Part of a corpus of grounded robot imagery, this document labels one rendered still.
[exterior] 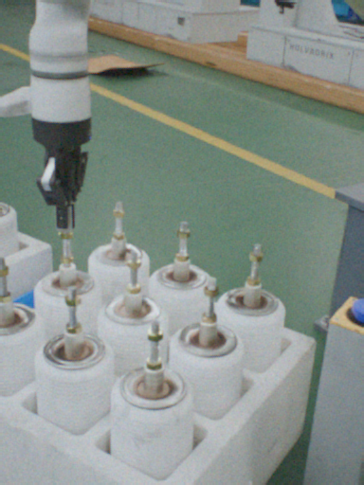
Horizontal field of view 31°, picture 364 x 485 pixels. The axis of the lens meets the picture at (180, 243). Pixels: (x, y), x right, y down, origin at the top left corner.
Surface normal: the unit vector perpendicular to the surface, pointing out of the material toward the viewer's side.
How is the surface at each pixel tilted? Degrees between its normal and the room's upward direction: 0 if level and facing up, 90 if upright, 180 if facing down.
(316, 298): 0
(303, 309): 0
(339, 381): 90
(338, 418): 90
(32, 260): 90
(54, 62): 90
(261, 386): 0
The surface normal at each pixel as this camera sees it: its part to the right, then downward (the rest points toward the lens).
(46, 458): -0.55, 0.34
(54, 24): 0.02, -0.81
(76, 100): 0.67, 0.31
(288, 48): -0.83, 0.22
